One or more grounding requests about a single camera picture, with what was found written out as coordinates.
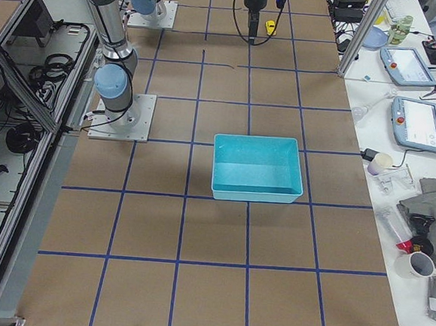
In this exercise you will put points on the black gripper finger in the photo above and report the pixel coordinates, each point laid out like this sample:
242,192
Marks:
253,24

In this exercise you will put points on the yellow beetle toy car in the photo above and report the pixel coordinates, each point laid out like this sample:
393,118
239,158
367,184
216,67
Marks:
270,26

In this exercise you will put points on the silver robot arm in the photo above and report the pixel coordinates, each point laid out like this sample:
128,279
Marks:
150,9
114,80

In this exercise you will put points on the light blue bowl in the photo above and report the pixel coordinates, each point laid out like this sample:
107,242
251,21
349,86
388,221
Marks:
375,39

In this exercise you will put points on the green glass jar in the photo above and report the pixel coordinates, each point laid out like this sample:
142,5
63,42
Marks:
399,31

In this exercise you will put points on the turquoise plastic bin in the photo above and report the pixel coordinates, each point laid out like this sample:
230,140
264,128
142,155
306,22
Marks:
256,169

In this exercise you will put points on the upper teach pendant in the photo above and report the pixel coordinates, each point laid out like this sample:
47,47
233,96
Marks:
406,67

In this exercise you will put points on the teach pendant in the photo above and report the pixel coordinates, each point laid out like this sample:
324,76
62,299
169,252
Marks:
406,67
414,123

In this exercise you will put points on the white paper cup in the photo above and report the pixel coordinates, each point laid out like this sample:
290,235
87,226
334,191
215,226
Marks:
379,163

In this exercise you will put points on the lower teach pendant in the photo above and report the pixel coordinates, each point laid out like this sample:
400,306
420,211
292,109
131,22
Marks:
414,123

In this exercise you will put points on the white mug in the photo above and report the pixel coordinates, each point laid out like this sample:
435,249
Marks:
416,265

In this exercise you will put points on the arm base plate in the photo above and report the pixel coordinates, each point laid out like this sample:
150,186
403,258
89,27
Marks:
135,20
134,125

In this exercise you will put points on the aluminium frame post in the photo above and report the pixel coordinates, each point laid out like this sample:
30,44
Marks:
368,20

